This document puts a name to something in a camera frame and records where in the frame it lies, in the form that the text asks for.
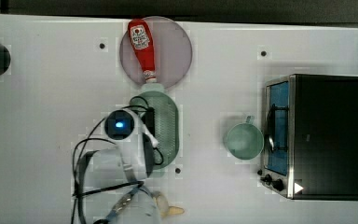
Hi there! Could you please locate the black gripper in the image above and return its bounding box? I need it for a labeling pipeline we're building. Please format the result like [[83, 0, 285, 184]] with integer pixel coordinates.
[[141, 107, 155, 134]]

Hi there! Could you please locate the green oval plastic strainer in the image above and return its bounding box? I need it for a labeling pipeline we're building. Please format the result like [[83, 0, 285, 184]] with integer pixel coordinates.
[[130, 83, 179, 172]]

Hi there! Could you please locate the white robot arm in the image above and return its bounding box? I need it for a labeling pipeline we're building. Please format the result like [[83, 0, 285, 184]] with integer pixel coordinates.
[[71, 107, 161, 224]]

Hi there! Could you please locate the grey round plate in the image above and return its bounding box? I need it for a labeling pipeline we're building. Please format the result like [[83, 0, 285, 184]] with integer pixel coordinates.
[[119, 16, 193, 88]]

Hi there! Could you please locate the red ketchup bottle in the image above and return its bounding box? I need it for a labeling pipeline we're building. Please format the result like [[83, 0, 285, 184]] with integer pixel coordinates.
[[128, 19, 157, 83]]

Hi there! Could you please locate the green plastic measuring cup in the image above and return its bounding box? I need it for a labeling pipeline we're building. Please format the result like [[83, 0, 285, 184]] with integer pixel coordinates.
[[223, 116, 264, 160]]

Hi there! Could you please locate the black toaster oven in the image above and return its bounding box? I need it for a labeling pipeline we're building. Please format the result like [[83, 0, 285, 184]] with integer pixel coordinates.
[[257, 74, 358, 201]]

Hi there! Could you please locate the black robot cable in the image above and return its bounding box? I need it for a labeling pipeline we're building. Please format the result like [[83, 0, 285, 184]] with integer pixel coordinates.
[[70, 95, 166, 224]]

